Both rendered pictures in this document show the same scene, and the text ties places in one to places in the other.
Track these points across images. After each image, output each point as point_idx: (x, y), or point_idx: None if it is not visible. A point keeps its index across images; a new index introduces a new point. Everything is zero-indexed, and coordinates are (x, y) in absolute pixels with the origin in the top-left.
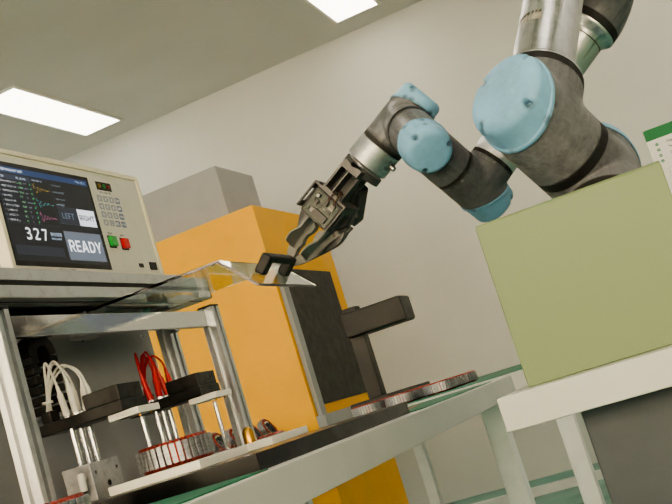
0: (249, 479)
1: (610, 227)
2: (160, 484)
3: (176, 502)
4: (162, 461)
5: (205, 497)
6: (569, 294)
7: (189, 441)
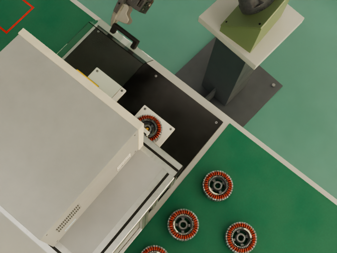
0: (251, 134)
1: (280, 10)
2: (201, 148)
3: (267, 156)
4: (160, 137)
5: (272, 150)
6: (266, 29)
7: (161, 125)
